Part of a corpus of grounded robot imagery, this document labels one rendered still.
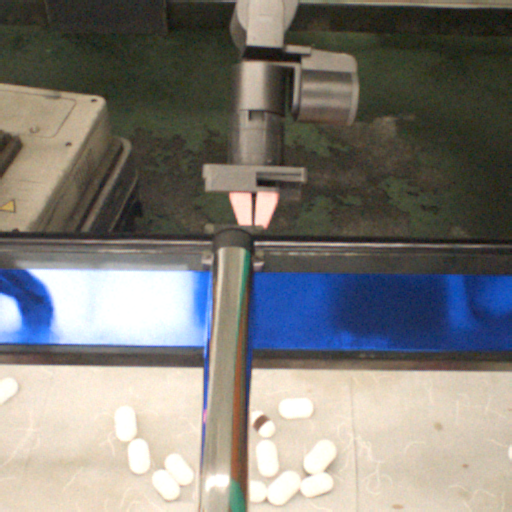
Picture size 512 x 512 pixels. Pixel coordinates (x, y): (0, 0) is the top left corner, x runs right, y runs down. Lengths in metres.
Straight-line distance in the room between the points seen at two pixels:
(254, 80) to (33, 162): 0.83
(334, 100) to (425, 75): 1.85
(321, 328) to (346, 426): 0.35
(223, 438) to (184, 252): 0.12
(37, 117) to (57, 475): 0.99
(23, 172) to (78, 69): 1.18
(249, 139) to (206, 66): 1.85
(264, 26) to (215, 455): 0.49
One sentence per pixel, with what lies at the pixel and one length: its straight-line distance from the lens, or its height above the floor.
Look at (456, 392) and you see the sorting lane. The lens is 0.77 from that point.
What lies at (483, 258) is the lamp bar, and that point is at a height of 1.11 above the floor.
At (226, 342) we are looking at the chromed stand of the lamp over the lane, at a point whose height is 1.12.
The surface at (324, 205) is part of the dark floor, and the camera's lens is 1.98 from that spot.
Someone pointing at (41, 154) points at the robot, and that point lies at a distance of 1.47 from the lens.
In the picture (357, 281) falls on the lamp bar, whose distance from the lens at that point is 0.38.
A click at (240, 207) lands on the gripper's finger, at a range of 0.67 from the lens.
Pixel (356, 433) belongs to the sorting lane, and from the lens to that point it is 0.73.
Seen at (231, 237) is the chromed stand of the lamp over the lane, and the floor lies 1.12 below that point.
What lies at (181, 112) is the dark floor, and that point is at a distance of 2.31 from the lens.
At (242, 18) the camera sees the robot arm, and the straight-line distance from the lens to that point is 0.70.
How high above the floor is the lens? 1.38
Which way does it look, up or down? 49 degrees down
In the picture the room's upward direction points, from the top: straight up
